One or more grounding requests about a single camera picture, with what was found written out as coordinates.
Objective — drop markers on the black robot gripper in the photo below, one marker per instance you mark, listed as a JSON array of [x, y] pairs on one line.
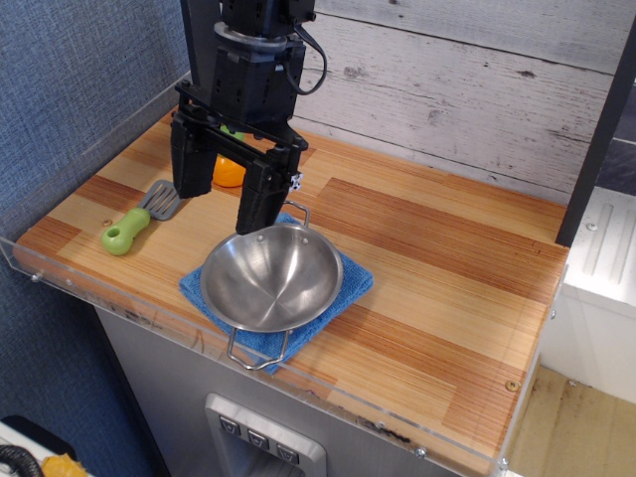
[[244, 116]]

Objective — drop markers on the stainless steel pot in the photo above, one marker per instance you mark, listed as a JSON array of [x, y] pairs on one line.
[[275, 280]]

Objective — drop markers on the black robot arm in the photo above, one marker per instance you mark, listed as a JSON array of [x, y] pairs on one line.
[[268, 19]]

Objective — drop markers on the orange toy carrot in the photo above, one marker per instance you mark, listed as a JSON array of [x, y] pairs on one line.
[[227, 173]]

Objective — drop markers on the clear acrylic table guard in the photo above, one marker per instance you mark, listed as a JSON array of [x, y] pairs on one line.
[[430, 199]]

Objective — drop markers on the silver toy fridge cabinet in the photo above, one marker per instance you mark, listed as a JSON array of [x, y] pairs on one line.
[[171, 381]]

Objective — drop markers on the grey dispenser button panel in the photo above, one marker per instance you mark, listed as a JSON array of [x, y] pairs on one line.
[[250, 444]]

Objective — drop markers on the black and yellow object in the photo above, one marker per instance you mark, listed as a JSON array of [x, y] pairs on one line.
[[27, 449]]

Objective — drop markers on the white ridged appliance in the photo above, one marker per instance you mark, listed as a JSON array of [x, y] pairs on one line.
[[590, 333]]

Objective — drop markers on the green handled grey spatula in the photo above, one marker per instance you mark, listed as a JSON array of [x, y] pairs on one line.
[[160, 203]]

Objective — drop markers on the dark left vertical post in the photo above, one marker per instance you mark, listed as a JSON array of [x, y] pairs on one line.
[[199, 20]]

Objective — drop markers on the dark vertical post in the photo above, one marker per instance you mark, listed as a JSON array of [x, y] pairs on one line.
[[199, 20], [601, 139]]

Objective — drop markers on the dark right vertical post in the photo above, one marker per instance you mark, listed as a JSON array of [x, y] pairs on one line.
[[601, 139]]

